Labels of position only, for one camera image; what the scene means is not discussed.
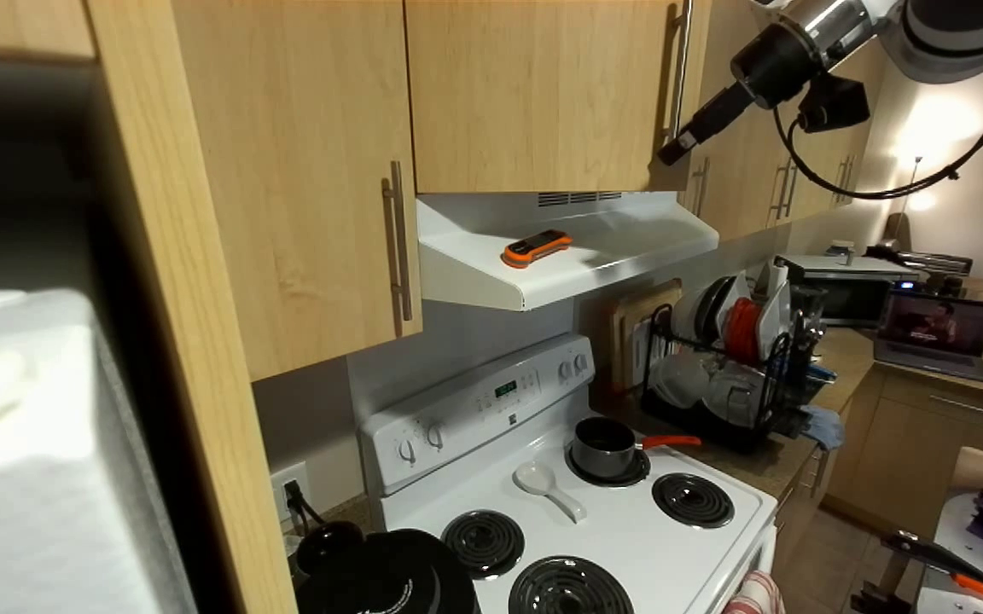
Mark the orange black timer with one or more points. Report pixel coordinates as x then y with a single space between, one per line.
534 248

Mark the open laptop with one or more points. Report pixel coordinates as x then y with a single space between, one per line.
935 336

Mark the black air fryer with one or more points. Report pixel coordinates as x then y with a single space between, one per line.
401 572

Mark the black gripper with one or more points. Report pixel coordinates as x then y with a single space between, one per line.
766 70

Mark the white electric stove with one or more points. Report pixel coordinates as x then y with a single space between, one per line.
682 541

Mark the wooden cabinet door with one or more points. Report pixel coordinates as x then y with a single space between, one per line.
539 94
683 65

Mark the black dish rack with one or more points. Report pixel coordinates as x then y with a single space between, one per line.
747 369

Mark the white spoon rest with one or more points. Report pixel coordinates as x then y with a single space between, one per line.
534 479

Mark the grey pot orange handle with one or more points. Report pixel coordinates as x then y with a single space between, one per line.
608 452

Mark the white range hood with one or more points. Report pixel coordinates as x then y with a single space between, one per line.
615 239

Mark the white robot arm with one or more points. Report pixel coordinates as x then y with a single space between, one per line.
926 40

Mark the toaster oven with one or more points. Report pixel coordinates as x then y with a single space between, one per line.
846 290

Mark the wooden cutting board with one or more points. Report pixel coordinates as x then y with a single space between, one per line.
620 344

